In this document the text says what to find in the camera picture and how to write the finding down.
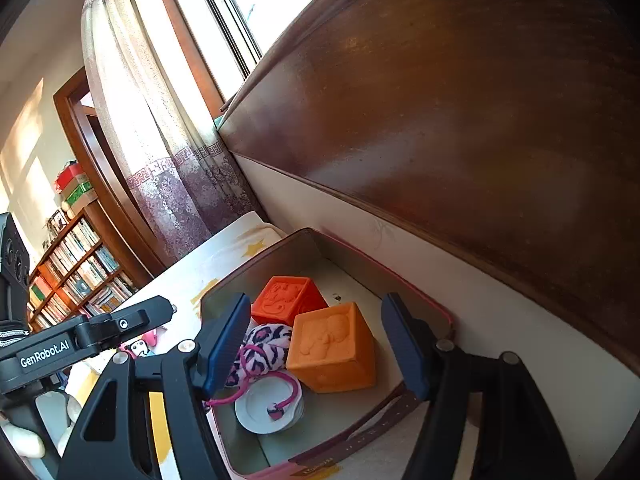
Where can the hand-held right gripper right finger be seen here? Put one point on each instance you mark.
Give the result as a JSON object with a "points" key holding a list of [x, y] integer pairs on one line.
{"points": [[407, 352]]}

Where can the green cardboard box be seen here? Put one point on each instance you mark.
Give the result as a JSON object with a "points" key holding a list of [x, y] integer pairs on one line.
{"points": [[80, 192]]}

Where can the small cartoon figure toy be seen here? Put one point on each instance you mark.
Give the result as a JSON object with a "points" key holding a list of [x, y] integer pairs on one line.
{"points": [[142, 345]]}

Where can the red cardboard box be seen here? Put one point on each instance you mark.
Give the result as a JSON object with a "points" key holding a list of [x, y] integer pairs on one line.
{"points": [[70, 174]]}

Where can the large orange embossed cube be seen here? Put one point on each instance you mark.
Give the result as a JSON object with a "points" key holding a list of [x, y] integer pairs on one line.
{"points": [[332, 345]]}

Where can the window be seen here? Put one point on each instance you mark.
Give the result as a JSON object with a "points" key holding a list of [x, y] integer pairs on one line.
{"points": [[235, 15]]}

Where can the pink leopard print plush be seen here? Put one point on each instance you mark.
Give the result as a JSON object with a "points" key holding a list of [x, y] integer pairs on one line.
{"points": [[265, 345]]}

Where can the rows of books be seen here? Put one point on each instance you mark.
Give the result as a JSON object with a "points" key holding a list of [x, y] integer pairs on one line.
{"points": [[80, 270]]}

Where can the pink metal tin box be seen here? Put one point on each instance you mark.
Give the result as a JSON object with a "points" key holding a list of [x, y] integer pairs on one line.
{"points": [[340, 425]]}

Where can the wooden door frame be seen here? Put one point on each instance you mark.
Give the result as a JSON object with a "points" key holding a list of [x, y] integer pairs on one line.
{"points": [[85, 150]]}

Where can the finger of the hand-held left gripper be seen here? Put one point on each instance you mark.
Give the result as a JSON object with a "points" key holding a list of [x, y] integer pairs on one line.
{"points": [[130, 322]]}

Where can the patterned purple curtain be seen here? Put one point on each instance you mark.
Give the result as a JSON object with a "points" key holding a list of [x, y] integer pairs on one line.
{"points": [[150, 135]]}

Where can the small photo frame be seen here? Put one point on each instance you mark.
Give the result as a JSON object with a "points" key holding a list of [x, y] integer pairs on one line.
{"points": [[56, 220]]}

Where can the small orange embossed cube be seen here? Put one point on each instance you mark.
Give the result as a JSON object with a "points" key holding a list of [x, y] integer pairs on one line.
{"points": [[287, 300]]}

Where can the dark wooden headboard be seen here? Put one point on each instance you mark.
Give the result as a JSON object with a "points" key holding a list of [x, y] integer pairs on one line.
{"points": [[475, 135]]}

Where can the person's left hand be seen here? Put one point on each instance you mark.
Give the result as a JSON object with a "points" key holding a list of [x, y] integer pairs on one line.
{"points": [[60, 410]]}

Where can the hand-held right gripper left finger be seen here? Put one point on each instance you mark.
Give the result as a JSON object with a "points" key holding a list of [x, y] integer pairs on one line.
{"points": [[227, 345]]}

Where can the wooden bookshelf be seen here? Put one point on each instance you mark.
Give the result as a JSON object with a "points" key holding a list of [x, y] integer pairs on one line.
{"points": [[87, 260]]}

